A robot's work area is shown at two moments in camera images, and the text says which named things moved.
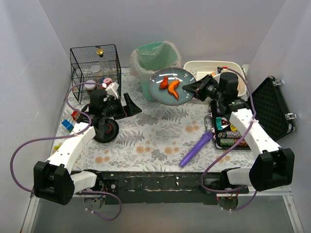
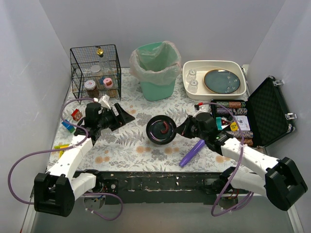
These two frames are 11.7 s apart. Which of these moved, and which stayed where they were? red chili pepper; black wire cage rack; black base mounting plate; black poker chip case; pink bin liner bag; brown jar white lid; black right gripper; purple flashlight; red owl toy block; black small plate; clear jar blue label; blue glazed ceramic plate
Moved: black right gripper; black small plate; red chili pepper; blue glazed ceramic plate
Stayed: purple flashlight; black poker chip case; black base mounting plate; pink bin liner bag; red owl toy block; clear jar blue label; brown jar white lid; black wire cage rack
